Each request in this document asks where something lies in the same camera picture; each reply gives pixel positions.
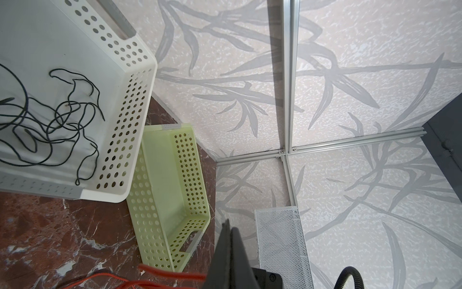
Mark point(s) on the white wire mesh basket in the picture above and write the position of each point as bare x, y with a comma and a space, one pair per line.
282, 247

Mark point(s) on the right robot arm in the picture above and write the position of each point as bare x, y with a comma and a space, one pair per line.
268, 280

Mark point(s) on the white perforated basket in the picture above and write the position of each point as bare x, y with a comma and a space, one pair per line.
76, 81

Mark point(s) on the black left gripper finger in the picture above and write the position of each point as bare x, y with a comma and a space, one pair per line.
230, 267

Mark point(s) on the right light green basket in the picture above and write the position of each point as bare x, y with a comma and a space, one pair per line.
168, 203

